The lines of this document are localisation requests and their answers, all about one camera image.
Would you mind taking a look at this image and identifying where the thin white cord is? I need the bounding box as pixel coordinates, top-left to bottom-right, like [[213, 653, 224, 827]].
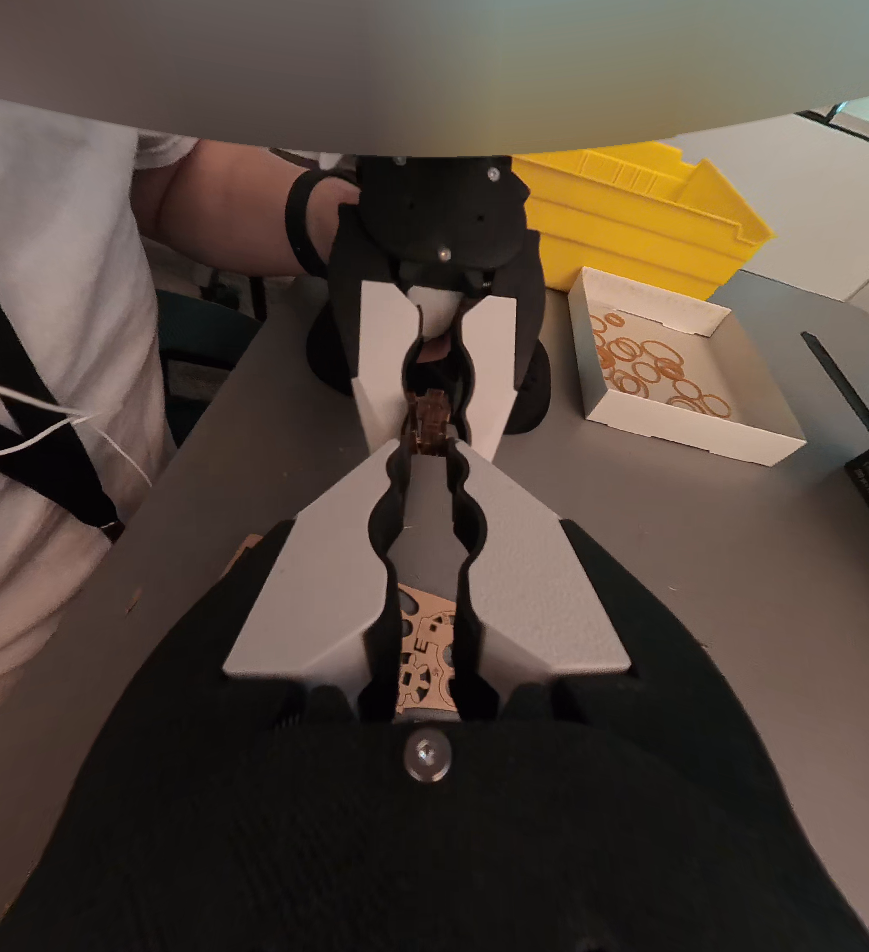
[[0, 372, 154, 488]]

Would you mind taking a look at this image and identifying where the black wristband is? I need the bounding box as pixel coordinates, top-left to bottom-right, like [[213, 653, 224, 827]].
[[284, 170, 333, 281]]

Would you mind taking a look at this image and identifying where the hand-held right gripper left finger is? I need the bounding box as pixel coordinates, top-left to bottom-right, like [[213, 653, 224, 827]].
[[222, 437, 415, 721]]

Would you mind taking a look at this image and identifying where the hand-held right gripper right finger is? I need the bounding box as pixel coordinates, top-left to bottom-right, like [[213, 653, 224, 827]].
[[443, 437, 632, 721]]

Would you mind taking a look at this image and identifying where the black shoulder strap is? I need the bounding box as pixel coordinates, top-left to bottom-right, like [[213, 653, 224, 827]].
[[0, 223, 124, 547]]

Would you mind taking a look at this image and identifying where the small wooden model part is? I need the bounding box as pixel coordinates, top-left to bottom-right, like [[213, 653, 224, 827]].
[[403, 388, 454, 456]]

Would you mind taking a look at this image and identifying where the person's left forearm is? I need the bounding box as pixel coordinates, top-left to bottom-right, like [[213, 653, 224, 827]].
[[135, 136, 309, 278]]

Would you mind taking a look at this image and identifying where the pile of tan rubber bands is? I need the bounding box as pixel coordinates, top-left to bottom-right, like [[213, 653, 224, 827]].
[[589, 312, 735, 419]]

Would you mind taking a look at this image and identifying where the laser-cut wooden parts sheet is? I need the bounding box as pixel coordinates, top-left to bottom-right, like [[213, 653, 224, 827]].
[[225, 532, 459, 722]]

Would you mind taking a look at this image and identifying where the person's white shirt torso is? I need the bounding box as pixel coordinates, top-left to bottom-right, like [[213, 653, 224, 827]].
[[0, 89, 203, 733]]

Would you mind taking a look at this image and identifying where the yellow plastic bin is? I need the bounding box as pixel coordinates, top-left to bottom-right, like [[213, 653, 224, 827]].
[[510, 141, 776, 302]]

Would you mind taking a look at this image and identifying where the dark teal chair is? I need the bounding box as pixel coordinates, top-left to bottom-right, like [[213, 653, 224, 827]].
[[155, 283, 266, 449]]

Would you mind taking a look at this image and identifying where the dark thin strip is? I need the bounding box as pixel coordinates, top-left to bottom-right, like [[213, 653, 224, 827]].
[[801, 331, 869, 445]]

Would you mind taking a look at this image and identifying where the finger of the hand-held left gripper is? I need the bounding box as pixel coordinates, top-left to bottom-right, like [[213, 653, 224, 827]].
[[449, 296, 519, 462], [351, 280, 424, 456]]

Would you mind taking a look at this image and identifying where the person's left hand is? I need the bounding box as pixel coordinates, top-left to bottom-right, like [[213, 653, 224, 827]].
[[319, 182, 365, 280]]

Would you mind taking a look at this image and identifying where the white cardboard box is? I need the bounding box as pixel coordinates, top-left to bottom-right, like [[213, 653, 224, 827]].
[[567, 266, 809, 468]]

